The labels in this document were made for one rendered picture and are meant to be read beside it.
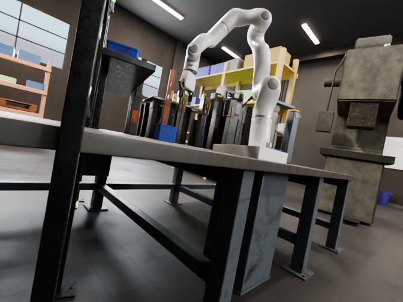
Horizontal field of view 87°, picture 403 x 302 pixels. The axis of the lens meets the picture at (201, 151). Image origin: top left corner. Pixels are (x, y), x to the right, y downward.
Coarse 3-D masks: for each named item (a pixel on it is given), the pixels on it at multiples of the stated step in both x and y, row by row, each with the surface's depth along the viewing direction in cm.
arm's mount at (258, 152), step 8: (216, 144) 125; (224, 144) 120; (232, 152) 116; (240, 152) 112; (248, 152) 108; (256, 152) 105; (264, 152) 108; (272, 152) 113; (280, 152) 119; (272, 160) 114; (280, 160) 120
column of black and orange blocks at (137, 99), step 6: (144, 60) 137; (138, 90) 137; (138, 96) 138; (138, 102) 138; (132, 108) 139; (138, 108) 138; (132, 114) 137; (132, 120) 137; (132, 126) 137; (132, 132) 138
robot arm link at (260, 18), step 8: (256, 8) 123; (224, 16) 125; (232, 16) 124; (240, 16) 125; (248, 16) 122; (256, 16) 119; (264, 16) 118; (232, 24) 126; (240, 24) 126; (248, 24) 124; (256, 24) 121; (264, 24) 120
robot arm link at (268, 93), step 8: (264, 80) 118; (272, 80) 117; (256, 88) 127; (264, 88) 118; (272, 88) 117; (280, 88) 119; (264, 96) 120; (272, 96) 119; (256, 104) 124; (264, 104) 122; (272, 104) 122; (256, 112) 125; (264, 112) 122; (272, 112) 125
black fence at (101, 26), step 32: (96, 0) 31; (96, 32) 31; (96, 64) 86; (96, 96) 199; (64, 128) 31; (64, 160) 31; (64, 192) 32; (64, 224) 32; (64, 256) 88; (32, 288) 31; (64, 288) 90
